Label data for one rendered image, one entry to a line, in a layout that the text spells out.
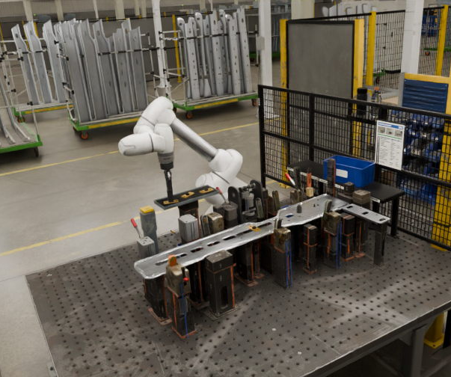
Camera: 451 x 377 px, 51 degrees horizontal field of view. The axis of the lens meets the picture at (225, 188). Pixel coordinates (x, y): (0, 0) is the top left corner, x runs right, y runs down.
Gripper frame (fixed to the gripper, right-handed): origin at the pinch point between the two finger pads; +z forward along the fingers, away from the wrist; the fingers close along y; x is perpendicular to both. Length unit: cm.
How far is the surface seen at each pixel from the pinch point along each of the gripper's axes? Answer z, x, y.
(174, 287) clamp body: 22, -8, 60
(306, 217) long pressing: 20, 76, 15
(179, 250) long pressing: 20.1, -0.8, 28.8
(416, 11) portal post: -75, 368, -320
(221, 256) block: 17, 17, 47
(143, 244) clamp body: 14.1, -19.2, 27.7
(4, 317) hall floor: 120, -133, -95
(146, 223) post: 11.2, -15.3, 8.0
